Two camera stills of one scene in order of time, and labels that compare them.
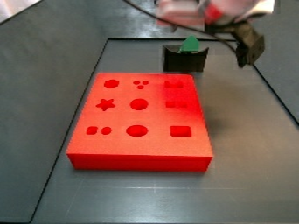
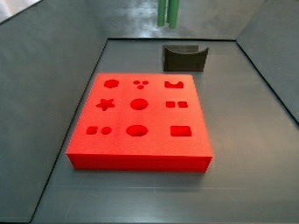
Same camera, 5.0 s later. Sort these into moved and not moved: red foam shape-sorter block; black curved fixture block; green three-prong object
Moved: green three-prong object
Not moved: black curved fixture block; red foam shape-sorter block
